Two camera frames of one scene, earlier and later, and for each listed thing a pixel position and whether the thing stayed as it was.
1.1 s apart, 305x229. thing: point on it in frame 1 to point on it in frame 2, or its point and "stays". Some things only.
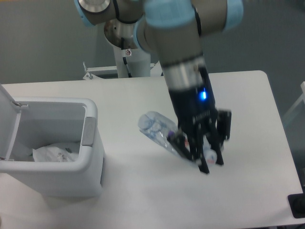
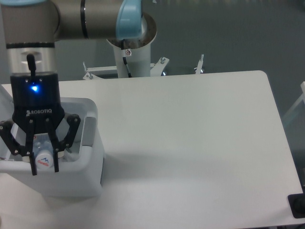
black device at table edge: x=297 y=202 stays
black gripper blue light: x=196 y=107 to x=35 y=104
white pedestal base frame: x=156 y=70 stays
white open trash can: x=27 y=123 stays
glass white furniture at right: x=302 y=86 stays
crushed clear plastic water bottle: x=159 y=126 to x=43 y=150
